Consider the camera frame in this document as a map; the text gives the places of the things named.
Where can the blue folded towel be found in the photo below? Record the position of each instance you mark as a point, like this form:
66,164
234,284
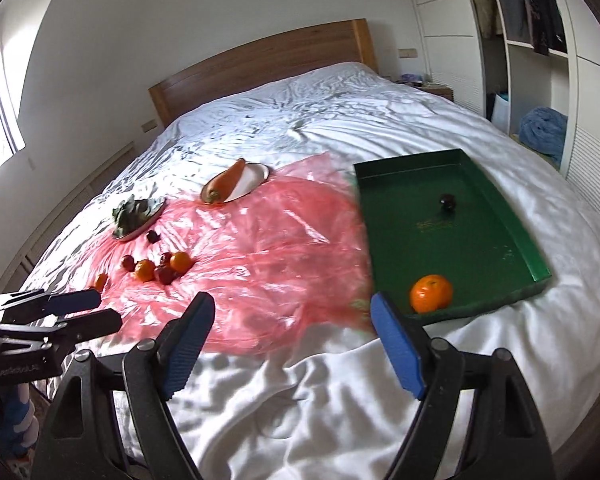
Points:
544,130

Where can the wooden nightstand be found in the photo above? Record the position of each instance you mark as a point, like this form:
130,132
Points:
437,90

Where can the dark purple plum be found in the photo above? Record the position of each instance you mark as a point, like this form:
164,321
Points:
152,237

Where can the green rectangular tray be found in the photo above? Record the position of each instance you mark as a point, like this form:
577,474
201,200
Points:
482,248

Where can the red apple tomato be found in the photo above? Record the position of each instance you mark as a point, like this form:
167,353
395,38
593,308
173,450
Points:
165,275

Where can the wooden headboard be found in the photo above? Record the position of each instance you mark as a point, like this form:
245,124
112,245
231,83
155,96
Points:
261,61

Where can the small orange mandarin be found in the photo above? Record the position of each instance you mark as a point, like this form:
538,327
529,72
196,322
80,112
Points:
181,262

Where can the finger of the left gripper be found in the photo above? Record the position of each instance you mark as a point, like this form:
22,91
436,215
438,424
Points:
64,334
32,305

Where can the blue gloved left hand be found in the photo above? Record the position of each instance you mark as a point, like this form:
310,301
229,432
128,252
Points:
19,426

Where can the hanging dark clothes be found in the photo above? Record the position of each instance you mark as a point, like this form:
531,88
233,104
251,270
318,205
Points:
537,23

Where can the white wardrobe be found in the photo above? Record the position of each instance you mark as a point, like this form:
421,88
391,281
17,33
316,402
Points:
506,59

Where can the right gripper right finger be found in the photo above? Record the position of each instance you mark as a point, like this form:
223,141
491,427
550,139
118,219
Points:
505,437

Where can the orange carrot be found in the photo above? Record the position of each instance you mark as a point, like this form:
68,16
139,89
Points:
220,187

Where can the grey plate with greens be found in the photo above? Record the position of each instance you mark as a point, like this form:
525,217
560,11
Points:
140,219

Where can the large orange mandarin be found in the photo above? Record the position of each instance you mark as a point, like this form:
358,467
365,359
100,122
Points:
431,293

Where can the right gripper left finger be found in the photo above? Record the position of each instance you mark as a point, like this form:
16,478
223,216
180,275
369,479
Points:
81,437

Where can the pink plastic sheet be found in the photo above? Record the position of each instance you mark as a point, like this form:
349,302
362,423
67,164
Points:
287,256

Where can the wall socket plate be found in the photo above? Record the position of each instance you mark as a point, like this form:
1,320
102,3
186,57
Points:
148,126

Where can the white bed sheet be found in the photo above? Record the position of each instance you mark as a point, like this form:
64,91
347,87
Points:
330,406

